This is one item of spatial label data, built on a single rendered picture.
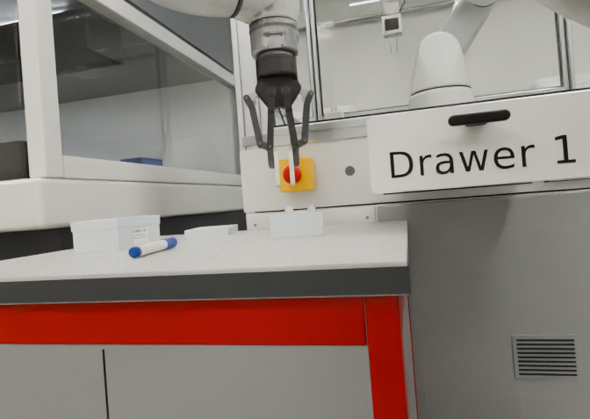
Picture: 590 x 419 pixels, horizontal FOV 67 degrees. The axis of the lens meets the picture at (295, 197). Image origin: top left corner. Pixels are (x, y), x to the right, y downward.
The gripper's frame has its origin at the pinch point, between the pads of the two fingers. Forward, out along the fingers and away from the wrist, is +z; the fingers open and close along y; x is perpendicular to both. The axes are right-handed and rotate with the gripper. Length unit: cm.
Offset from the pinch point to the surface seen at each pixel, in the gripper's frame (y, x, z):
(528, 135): 31.9, -24.6, 0.1
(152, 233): -24.5, -1.0, 10.0
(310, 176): 5.7, 13.8, 1.2
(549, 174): 33.8, -25.1, 5.3
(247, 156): -8.0, 22.4, -5.0
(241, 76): -8.1, 23.1, -24.0
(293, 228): 0.5, -11.0, 10.6
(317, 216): 4.4, -11.0, 8.9
